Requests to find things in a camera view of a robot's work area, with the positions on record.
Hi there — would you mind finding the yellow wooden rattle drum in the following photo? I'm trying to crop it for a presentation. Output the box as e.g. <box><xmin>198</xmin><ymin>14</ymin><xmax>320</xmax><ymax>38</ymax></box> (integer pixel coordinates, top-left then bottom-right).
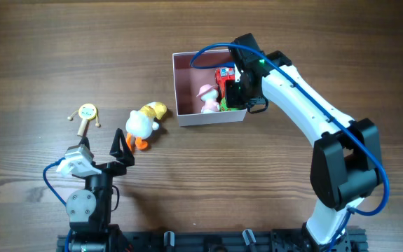
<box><xmin>67</xmin><ymin>103</ymin><xmax>101</xmax><ymax>137</ymax></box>

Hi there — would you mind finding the green numbered ball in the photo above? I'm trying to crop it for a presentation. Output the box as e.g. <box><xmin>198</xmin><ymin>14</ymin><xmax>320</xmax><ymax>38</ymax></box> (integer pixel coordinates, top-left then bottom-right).
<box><xmin>219</xmin><ymin>97</ymin><xmax>238</xmax><ymax>111</ymax></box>

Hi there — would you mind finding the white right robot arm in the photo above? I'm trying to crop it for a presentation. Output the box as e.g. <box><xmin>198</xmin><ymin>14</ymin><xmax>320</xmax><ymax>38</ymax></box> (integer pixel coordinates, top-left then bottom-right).
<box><xmin>225</xmin><ymin>34</ymin><xmax>390</xmax><ymax>251</ymax></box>

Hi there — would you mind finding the red toy fire truck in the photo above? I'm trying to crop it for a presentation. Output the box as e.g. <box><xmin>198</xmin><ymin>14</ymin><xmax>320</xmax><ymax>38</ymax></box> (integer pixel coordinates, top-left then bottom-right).
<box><xmin>215</xmin><ymin>67</ymin><xmax>235</xmax><ymax>98</ymax></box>

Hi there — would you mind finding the pink cardboard box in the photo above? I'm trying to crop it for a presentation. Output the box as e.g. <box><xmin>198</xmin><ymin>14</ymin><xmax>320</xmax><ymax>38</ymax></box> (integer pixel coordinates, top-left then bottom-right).
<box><xmin>172</xmin><ymin>52</ymin><xmax>246</xmax><ymax>127</ymax></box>

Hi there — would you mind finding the white plush duck yellow hat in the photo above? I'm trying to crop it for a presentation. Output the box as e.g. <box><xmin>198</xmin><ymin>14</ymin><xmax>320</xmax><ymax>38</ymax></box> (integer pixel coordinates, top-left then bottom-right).
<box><xmin>125</xmin><ymin>101</ymin><xmax>168</xmax><ymax>151</ymax></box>

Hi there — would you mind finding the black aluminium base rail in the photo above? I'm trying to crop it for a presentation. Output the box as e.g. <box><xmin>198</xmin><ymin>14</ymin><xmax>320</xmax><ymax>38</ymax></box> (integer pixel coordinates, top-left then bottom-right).
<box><xmin>56</xmin><ymin>227</ymin><xmax>369</xmax><ymax>252</ymax></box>

